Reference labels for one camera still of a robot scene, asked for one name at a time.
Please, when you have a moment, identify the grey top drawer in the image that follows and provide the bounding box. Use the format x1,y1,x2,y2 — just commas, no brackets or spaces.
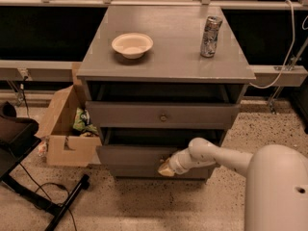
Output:
86,101,240,130

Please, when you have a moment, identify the grey bottom drawer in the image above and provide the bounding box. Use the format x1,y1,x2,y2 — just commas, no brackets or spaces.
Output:
108,166,215,180

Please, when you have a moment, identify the grey drawer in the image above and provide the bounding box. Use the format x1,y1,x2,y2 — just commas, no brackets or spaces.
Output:
86,101,240,130
95,127,225,167
108,166,215,180

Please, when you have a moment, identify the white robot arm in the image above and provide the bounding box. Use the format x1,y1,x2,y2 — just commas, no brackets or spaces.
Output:
158,138,308,231

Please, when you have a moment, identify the white hanging cable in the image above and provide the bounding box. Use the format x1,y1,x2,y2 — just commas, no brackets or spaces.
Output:
248,0,296,90

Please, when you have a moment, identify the black floor cable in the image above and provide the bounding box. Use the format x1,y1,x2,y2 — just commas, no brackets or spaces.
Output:
18,162,79,231

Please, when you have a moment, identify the black chair stand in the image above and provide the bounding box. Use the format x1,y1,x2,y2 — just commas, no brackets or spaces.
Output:
0,102,90,231

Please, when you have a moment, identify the silver drink can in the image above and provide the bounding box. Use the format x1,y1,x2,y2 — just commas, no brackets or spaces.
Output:
200,16,222,58

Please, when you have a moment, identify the grey wooden drawer cabinet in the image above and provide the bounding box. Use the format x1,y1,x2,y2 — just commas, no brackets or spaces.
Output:
76,5,257,180

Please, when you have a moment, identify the green snack bag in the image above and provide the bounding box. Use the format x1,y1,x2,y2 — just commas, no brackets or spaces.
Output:
72,108,98,137

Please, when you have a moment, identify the brown cardboard box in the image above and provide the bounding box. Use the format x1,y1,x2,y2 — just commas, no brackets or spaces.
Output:
37,63,101,167

